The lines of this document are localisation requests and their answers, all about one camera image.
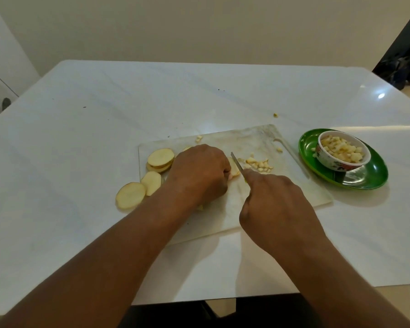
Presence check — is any person's left hand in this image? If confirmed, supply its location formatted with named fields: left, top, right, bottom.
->
left=164, top=144, right=232, bottom=211

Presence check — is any person's right hand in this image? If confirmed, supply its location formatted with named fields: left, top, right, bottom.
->
left=239, top=168, right=329, bottom=259

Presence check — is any potato piece being cut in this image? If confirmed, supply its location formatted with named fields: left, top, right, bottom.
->
left=228, top=157, right=242, bottom=181

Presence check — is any steel kitchen knife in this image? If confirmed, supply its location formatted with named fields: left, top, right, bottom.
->
left=230, top=151, right=249, bottom=183

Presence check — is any person's left forearm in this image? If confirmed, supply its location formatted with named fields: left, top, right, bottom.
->
left=0, top=181, right=205, bottom=328

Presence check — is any person's right forearm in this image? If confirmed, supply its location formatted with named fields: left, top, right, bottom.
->
left=277, top=232, right=410, bottom=328

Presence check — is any pile of diced potato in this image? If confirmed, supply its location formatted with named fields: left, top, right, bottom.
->
left=242, top=153, right=274, bottom=174

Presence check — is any stack of potato slices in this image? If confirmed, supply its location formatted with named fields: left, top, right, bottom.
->
left=146, top=148, right=176, bottom=174

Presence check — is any oval potato slice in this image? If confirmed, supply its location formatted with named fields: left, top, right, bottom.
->
left=140, top=171, right=162, bottom=197

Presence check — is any white plastic cutting board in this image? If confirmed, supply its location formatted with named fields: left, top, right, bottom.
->
left=138, top=124, right=334, bottom=246

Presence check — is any large round potato slice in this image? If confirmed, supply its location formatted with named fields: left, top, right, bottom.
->
left=115, top=182, right=147, bottom=211

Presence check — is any white floral bowl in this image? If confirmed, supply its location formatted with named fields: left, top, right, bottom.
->
left=316, top=130, right=372, bottom=172

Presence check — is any diced potato in bowl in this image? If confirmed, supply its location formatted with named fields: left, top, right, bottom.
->
left=320, top=134, right=365, bottom=164

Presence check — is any green round plate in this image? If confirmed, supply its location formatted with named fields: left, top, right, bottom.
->
left=298, top=128, right=389, bottom=190

